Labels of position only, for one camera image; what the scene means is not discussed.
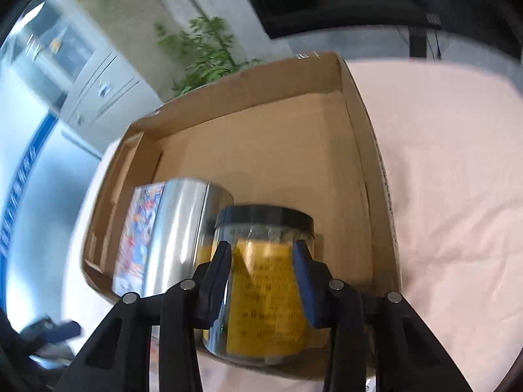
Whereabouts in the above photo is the pink bed sheet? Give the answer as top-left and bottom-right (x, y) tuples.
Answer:
(61, 58), (523, 392)

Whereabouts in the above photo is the silver metal can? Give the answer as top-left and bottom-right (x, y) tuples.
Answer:
(144, 177), (234, 297)

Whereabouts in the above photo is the colourful printed box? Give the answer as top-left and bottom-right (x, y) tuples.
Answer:
(112, 183), (166, 297)

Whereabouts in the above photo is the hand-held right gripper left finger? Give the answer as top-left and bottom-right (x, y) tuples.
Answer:
(54, 240), (233, 392)

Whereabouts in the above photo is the black monitor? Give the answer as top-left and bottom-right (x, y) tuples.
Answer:
(235, 0), (519, 41)

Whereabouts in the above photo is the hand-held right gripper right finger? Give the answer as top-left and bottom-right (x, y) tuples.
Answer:
(293, 240), (475, 392)

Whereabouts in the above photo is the green potted plant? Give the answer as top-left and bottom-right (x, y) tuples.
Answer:
(79, 0), (262, 101)

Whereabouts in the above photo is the yellow label jar black lid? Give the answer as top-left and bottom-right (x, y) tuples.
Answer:
(203, 205), (315, 367)

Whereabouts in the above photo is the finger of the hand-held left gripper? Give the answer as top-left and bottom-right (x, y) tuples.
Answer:
(21, 315), (81, 346)

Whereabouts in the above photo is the white cabinet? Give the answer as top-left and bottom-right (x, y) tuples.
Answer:
(11, 0), (162, 131)

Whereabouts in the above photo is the cardboard box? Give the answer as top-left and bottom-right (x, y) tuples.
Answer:
(82, 52), (403, 380)

